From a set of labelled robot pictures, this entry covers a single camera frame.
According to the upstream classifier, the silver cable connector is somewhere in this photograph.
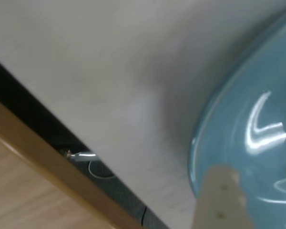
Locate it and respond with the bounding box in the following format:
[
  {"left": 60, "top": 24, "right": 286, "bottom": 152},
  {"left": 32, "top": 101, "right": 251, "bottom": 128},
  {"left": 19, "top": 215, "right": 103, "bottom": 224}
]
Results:
[{"left": 64, "top": 149, "right": 97, "bottom": 162}]

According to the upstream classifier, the thin white cable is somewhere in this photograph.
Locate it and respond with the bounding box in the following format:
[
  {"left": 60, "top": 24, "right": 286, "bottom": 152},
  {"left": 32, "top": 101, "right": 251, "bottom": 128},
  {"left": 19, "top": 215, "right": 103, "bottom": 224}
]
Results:
[{"left": 88, "top": 160, "right": 117, "bottom": 179}]

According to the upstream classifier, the wooden furniture panel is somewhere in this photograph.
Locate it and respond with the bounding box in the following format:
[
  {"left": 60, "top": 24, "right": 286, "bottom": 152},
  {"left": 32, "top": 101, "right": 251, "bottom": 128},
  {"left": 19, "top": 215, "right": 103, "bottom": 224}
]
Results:
[{"left": 0, "top": 94, "right": 143, "bottom": 229}]

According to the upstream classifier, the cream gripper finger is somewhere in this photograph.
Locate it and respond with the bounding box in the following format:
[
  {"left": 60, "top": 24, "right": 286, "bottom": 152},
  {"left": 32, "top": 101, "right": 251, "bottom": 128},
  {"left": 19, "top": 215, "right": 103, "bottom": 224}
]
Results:
[{"left": 192, "top": 163, "right": 252, "bottom": 229}]

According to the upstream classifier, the blue ceramic dish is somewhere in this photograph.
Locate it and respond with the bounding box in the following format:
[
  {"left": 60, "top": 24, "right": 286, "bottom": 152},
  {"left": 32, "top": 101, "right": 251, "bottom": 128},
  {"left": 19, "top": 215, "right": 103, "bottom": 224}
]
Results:
[{"left": 187, "top": 5, "right": 286, "bottom": 229}]

